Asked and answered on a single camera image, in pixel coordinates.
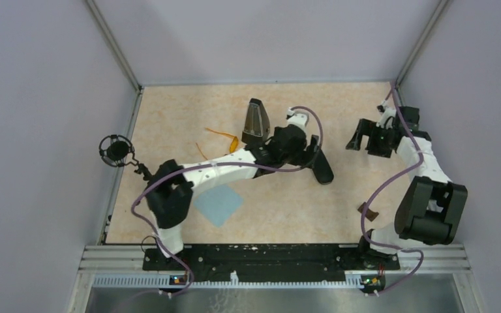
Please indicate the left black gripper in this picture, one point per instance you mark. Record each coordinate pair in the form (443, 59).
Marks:
(305, 157)

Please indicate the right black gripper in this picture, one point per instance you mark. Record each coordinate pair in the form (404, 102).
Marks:
(363, 129)

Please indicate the black glasses case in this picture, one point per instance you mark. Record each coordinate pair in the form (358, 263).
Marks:
(321, 168)

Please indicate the orange sunglasses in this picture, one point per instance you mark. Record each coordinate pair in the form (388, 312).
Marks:
(218, 141)

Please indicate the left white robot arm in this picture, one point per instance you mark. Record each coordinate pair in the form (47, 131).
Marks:
(170, 191)

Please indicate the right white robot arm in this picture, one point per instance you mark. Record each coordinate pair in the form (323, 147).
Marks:
(432, 206)

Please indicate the black metronome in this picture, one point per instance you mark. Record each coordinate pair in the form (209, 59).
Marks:
(257, 125)

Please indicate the small brown holder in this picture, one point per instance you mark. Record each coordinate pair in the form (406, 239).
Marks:
(369, 214)

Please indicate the blue cleaning cloth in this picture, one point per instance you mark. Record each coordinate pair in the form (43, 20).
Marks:
(218, 204)

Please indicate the black microphone on tripod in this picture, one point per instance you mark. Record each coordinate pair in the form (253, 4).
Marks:
(117, 151)

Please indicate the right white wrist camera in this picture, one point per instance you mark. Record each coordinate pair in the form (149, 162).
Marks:
(387, 115)

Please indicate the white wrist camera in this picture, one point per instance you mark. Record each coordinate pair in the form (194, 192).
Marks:
(387, 115)
(297, 118)

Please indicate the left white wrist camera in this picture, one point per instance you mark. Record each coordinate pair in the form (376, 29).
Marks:
(297, 118)

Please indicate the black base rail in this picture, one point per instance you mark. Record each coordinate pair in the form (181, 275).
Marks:
(269, 263)

